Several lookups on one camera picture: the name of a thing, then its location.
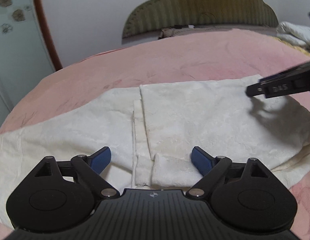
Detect white textured pants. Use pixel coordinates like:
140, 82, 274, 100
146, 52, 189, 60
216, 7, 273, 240
0, 76, 310, 225

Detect white patterned quilt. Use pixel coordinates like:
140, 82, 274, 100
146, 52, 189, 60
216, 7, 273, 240
276, 22, 310, 50

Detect white floral wardrobe door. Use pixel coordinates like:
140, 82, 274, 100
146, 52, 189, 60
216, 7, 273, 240
0, 0, 54, 127

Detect olive upholstered headboard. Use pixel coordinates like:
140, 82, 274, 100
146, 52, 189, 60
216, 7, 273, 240
122, 0, 278, 38

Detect brown wooden door frame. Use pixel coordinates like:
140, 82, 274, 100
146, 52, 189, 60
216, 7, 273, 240
33, 0, 63, 72

